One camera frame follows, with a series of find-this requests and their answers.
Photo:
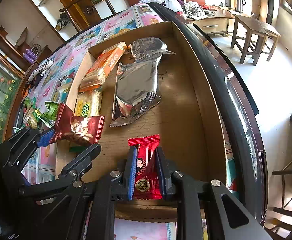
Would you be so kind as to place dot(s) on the white plastic bag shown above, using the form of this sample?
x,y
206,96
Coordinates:
x,y
174,5

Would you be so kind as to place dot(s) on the yellow green cracker package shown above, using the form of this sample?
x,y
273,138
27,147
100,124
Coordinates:
x,y
88,103

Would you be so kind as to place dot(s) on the green garlic flavour snack bag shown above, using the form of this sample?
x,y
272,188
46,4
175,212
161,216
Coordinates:
x,y
31,118

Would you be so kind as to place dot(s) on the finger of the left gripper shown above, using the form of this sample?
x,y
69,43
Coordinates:
x,y
73,171
18,149

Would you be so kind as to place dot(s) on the large silver foil bag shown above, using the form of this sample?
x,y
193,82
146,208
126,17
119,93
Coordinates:
x,y
136,91

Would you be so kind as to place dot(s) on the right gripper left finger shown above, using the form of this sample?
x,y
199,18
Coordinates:
x,y
115,186

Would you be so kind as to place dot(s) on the low wooden cabinet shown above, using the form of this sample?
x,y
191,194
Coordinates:
x,y
218,22

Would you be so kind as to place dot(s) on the red candy wrapper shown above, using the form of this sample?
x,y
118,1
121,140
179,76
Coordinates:
x,y
146,185

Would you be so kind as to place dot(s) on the orange cracker package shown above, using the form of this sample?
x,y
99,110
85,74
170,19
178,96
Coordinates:
x,y
97,74

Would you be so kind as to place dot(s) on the cardboard box tray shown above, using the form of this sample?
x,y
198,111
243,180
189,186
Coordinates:
x,y
187,118

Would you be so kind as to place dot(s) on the wooden stool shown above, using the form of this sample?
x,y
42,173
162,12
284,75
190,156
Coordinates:
x,y
260,38

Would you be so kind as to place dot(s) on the purple bottles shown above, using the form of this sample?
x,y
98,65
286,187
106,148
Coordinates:
x,y
29,56

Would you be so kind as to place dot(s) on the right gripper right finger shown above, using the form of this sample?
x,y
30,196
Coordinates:
x,y
205,207

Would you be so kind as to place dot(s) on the wooden chair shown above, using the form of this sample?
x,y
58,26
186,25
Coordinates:
x,y
83,13

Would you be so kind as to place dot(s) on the dark red snack packet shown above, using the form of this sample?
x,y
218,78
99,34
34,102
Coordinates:
x,y
84,131

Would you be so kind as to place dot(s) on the silver foil snack bag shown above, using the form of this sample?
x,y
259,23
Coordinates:
x,y
147,48

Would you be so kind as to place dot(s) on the folded green snack bag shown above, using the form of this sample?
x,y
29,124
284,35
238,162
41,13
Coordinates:
x,y
50,116

